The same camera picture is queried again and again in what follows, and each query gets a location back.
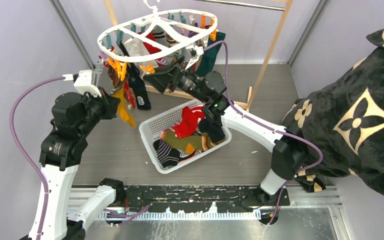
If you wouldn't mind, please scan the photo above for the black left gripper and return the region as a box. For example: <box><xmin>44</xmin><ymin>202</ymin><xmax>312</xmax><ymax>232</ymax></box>
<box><xmin>78</xmin><ymin>86</ymin><xmax>120</xmax><ymax>137</ymax></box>

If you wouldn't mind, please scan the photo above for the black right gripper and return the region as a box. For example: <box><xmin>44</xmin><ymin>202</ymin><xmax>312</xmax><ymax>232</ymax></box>
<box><xmin>143</xmin><ymin>56</ymin><xmax>210</xmax><ymax>104</ymax></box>

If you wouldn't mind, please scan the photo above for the orange clip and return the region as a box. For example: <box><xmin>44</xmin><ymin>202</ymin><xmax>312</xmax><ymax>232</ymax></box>
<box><xmin>116</xmin><ymin>62</ymin><xmax>127</xmax><ymax>82</ymax></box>
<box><xmin>140</xmin><ymin>64</ymin><xmax>156</xmax><ymax>74</ymax></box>
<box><xmin>106</xmin><ymin>57</ymin><xmax>121</xmax><ymax>72</ymax></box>

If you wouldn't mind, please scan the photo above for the mustard yellow brown-cuffed sock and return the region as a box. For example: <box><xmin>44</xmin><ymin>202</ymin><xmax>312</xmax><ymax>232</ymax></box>
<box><xmin>110</xmin><ymin>80</ymin><xmax>136</xmax><ymax>128</ymax></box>

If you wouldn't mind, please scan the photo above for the brown sock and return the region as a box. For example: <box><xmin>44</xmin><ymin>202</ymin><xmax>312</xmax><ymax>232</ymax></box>
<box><xmin>107</xmin><ymin>66</ymin><xmax>120</xmax><ymax>88</ymax></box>

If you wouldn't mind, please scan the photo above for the red penguin sock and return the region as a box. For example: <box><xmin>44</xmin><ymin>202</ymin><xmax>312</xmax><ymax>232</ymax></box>
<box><xmin>172</xmin><ymin>105</ymin><xmax>205</xmax><ymax>138</ymax></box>

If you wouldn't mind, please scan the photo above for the white oval clip hanger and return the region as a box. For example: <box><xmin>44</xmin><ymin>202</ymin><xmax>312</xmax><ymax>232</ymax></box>
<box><xmin>100</xmin><ymin>13</ymin><xmax>214</xmax><ymax>64</ymax></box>

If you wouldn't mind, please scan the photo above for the red snowflake sock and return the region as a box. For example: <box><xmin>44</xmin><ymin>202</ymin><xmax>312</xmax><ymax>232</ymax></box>
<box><xmin>123</xmin><ymin>81</ymin><xmax>136</xmax><ymax>110</ymax></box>

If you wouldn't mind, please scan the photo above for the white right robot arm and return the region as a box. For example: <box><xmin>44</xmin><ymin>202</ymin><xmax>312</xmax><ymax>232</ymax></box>
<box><xmin>143</xmin><ymin>63</ymin><xmax>309</xmax><ymax>206</ymax></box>

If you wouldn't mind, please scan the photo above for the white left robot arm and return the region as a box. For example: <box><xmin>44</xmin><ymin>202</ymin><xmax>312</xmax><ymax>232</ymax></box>
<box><xmin>23</xmin><ymin>90</ymin><xmax>127</xmax><ymax>240</ymax></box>

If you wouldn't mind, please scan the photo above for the navy blue patterned sock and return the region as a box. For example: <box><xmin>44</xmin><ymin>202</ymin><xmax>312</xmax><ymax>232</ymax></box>
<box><xmin>127</xmin><ymin>63</ymin><xmax>152</xmax><ymax>111</ymax></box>

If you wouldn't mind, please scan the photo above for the red white sock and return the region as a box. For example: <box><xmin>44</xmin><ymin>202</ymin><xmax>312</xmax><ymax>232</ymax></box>
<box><xmin>122</xmin><ymin>32</ymin><xmax>166</xmax><ymax>67</ymax></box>

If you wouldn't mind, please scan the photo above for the dark green sock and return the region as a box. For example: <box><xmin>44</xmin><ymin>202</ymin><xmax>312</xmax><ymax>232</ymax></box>
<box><xmin>195</xmin><ymin>31</ymin><xmax>226</xmax><ymax>77</ymax></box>

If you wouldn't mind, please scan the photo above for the white plastic basket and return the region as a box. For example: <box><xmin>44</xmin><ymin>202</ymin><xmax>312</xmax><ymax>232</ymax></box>
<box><xmin>139</xmin><ymin>100</ymin><xmax>232</xmax><ymax>174</ymax></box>

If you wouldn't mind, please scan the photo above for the olive green sock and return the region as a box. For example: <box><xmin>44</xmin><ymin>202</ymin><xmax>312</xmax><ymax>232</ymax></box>
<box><xmin>161</xmin><ymin>130</ymin><xmax>217</xmax><ymax>154</ymax></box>

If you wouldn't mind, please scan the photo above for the black white striped sock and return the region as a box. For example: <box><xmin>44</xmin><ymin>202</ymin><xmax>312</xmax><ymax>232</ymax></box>
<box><xmin>153</xmin><ymin>139</ymin><xmax>191</xmax><ymax>168</ymax></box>

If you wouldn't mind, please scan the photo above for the metal rack rod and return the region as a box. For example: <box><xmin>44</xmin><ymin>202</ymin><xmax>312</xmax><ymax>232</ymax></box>
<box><xmin>194</xmin><ymin>0</ymin><xmax>286</xmax><ymax>12</ymax></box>

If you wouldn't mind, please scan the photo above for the black floral plush blanket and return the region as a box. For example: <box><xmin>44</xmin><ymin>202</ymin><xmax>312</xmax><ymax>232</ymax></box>
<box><xmin>281</xmin><ymin>28</ymin><xmax>384</xmax><ymax>196</ymax></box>

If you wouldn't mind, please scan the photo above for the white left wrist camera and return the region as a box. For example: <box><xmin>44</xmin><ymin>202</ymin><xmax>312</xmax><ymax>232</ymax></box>
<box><xmin>63</xmin><ymin>69</ymin><xmax>102</xmax><ymax>98</ymax></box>

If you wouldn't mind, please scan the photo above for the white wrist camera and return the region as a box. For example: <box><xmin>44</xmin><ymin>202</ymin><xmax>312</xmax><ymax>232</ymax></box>
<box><xmin>184</xmin><ymin>45</ymin><xmax>204</xmax><ymax>70</ymax></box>
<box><xmin>63</xmin><ymin>69</ymin><xmax>102</xmax><ymax>98</ymax></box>

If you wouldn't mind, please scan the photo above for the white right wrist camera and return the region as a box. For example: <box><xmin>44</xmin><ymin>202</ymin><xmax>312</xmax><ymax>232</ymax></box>
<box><xmin>184</xmin><ymin>45</ymin><xmax>204</xmax><ymax>70</ymax></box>

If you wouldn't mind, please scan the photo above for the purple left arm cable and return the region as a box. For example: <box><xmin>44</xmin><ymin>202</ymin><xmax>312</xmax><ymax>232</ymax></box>
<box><xmin>9</xmin><ymin>76</ymin><xmax>75</xmax><ymax>240</ymax></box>

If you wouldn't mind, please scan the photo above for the wooden drying rack frame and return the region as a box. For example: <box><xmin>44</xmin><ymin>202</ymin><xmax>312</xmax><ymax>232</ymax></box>
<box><xmin>97</xmin><ymin>0</ymin><xmax>293</xmax><ymax>109</ymax></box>

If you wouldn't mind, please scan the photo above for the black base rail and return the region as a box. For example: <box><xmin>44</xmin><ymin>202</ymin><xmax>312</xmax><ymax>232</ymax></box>
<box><xmin>97</xmin><ymin>183</ymin><xmax>292</xmax><ymax>222</ymax></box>

